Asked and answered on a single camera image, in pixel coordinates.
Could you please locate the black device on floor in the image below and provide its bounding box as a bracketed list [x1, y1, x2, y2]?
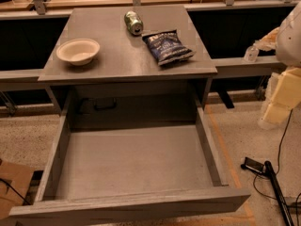
[241, 157, 264, 174]

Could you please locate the blue chip bag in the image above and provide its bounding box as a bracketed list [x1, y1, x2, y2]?
[142, 30, 196, 66]

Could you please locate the clear sanitizer bottle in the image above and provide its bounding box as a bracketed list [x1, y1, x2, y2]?
[244, 45, 260, 62]

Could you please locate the white paper bowl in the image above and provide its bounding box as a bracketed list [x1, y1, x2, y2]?
[56, 39, 100, 66]

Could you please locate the green soda can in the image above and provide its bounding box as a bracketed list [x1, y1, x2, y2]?
[124, 10, 143, 36]

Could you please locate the grey low shelf rail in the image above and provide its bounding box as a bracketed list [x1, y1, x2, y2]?
[0, 56, 286, 91]

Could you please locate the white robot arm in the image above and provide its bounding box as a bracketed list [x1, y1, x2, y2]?
[254, 2, 301, 129]

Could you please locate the black cable on floor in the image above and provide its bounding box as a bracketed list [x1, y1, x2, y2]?
[252, 108, 301, 226]

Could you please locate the brown cardboard box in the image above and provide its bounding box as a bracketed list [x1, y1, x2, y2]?
[0, 160, 34, 219]

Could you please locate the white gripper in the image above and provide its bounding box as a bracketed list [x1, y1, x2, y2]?
[258, 67, 301, 130]

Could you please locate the black stand pole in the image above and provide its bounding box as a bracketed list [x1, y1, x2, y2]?
[264, 161, 294, 226]

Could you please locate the open grey top drawer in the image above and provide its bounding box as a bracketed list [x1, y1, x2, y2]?
[8, 92, 252, 226]

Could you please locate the grey cabinet with top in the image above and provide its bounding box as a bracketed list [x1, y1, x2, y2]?
[40, 6, 216, 131]

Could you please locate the black drawer handle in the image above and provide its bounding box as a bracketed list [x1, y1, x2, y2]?
[93, 98, 117, 111]

